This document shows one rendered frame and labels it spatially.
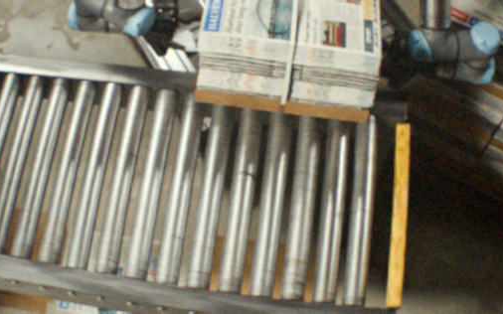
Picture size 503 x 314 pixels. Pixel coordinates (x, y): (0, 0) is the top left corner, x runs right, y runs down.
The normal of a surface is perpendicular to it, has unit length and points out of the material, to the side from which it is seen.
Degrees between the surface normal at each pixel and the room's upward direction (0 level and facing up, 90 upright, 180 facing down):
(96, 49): 0
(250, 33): 9
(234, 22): 8
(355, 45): 7
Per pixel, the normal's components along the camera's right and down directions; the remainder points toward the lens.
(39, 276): 0.04, -0.44
